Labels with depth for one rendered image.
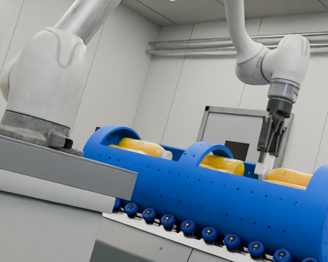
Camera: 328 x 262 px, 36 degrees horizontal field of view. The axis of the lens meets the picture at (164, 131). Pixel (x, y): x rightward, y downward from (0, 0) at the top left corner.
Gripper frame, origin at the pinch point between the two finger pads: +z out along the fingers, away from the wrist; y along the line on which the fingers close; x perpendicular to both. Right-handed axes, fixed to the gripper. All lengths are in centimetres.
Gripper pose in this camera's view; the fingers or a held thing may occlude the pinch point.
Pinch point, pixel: (264, 165)
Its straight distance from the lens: 153.5
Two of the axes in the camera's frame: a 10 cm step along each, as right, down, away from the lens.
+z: -2.7, 9.6, -1.2
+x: -7.8, -1.4, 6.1
